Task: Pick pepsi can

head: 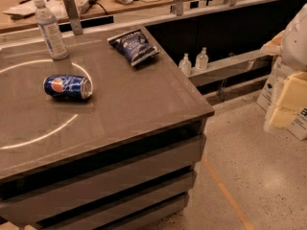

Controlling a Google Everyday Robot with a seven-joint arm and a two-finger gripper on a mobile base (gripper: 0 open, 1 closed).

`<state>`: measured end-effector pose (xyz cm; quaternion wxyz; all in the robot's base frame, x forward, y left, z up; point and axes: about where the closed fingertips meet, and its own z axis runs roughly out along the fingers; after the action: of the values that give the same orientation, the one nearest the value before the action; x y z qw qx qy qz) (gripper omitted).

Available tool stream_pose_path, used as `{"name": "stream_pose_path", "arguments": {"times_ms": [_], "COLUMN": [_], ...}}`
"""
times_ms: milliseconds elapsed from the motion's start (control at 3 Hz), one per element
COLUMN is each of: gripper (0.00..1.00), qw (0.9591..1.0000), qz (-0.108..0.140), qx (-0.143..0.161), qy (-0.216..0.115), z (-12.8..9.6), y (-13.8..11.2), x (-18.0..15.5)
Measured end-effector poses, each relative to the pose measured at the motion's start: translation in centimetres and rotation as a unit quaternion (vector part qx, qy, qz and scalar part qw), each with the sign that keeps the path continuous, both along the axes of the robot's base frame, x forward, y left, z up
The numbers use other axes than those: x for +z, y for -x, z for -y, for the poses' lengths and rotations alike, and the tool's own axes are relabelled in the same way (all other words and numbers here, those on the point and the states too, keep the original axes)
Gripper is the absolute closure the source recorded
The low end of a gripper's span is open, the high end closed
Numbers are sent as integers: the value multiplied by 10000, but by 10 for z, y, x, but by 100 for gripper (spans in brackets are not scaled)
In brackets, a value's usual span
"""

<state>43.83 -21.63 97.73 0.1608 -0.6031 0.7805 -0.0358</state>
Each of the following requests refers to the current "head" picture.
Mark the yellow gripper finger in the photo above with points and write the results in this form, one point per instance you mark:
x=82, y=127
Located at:
x=294, y=93
x=276, y=119

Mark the blue pepsi can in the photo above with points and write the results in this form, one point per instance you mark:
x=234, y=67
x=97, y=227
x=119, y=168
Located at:
x=68, y=86

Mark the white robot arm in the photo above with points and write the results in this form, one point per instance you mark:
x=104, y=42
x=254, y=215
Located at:
x=291, y=43

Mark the white cardboard box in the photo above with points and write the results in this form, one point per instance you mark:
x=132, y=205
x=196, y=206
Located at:
x=271, y=92

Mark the small clear bottle right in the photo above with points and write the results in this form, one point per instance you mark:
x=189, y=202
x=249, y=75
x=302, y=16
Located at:
x=202, y=59

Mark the small clear bottle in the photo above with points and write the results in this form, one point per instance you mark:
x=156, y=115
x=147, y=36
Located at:
x=185, y=65
x=202, y=59

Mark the small clear bottle left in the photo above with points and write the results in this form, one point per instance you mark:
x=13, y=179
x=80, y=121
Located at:
x=185, y=65

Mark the blue chip bag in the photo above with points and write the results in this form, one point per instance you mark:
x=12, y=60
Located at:
x=134, y=46

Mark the grey power strip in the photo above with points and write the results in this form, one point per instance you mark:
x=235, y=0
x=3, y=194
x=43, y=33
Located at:
x=84, y=5

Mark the white papers on desk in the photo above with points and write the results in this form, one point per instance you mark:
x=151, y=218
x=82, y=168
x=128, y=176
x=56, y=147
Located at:
x=30, y=7

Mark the clear plastic water bottle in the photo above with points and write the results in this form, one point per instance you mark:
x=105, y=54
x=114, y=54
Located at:
x=49, y=27

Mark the grey metal shelf rail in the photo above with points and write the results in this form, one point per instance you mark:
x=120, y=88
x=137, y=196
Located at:
x=229, y=67

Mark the grey metal bracket post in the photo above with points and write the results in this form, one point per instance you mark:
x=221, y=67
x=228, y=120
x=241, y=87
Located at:
x=73, y=16

